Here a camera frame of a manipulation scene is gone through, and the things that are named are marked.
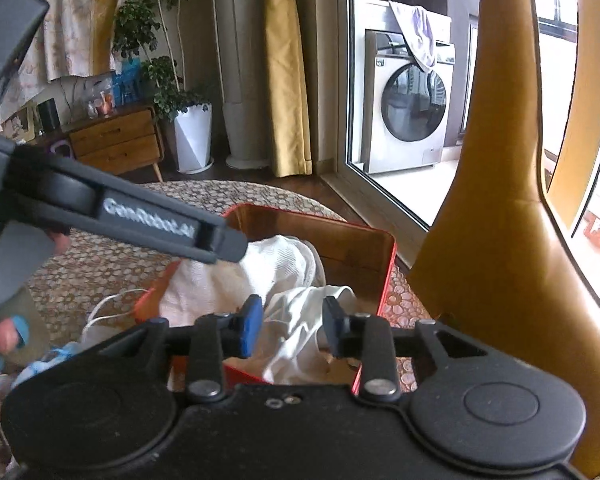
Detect potted green plant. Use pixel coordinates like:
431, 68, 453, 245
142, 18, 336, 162
112, 0, 211, 122

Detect white cloth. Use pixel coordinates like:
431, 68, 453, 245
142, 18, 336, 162
158, 235, 356, 385

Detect yellow curtain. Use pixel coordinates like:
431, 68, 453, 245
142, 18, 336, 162
264, 0, 312, 178

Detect wooden drawer cabinet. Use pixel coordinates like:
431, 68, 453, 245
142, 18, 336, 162
29, 102, 166, 183

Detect red tin box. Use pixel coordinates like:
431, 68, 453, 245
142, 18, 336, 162
134, 204, 396, 384

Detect standing air conditioner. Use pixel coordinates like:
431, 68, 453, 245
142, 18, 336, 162
213, 0, 270, 170

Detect white washing machine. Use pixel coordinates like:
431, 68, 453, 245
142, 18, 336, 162
361, 1, 455, 174

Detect white plant pot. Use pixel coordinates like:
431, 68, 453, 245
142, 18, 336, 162
174, 104, 213, 174

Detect black speaker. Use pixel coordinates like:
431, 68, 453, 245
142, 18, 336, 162
38, 99, 60, 133

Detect purple kettlebell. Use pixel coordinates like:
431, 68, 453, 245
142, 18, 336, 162
48, 139, 76, 159

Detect purple cloth on washer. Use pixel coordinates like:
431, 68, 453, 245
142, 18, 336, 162
389, 1, 437, 74

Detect blue cartoon face mask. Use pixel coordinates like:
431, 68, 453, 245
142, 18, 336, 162
12, 341, 82, 389

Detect floral cloth cover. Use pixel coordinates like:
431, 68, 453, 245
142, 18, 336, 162
0, 0, 121, 125

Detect picture frame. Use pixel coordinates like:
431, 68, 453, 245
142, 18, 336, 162
3, 107, 35, 144

